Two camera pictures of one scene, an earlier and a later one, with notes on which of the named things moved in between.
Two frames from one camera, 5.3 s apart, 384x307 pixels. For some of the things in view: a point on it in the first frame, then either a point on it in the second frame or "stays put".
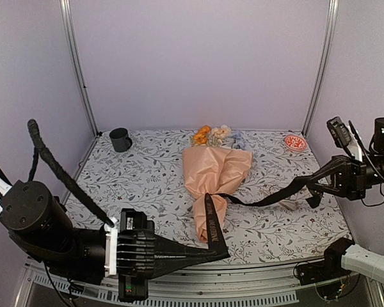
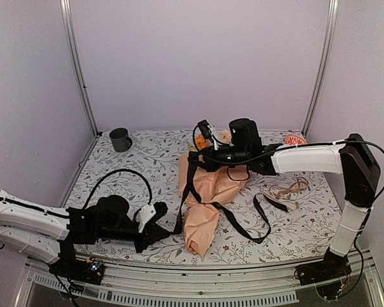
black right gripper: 350,180 -> 209,162
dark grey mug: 120,140 stays put
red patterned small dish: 295,142 stays put
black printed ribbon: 216,240 -> 189,180
